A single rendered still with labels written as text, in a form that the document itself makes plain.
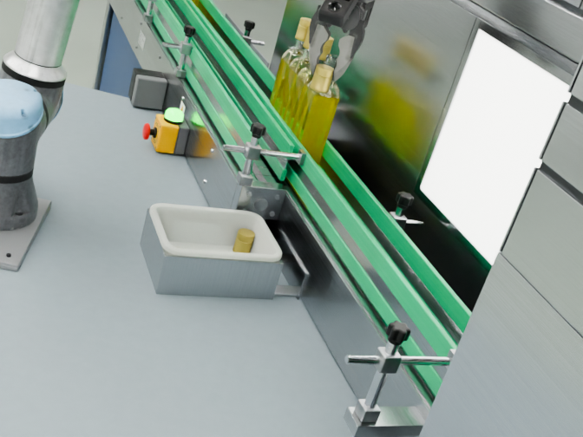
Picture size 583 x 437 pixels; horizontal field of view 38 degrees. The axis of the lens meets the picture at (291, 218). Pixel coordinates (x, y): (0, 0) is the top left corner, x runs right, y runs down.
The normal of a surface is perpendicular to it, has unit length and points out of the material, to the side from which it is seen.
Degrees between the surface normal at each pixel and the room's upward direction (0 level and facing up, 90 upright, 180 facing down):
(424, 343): 90
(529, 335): 90
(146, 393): 0
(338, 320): 90
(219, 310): 0
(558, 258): 90
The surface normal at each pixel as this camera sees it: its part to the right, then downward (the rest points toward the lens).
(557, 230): -0.91, -0.08
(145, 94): 0.31, 0.49
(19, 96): 0.26, -0.79
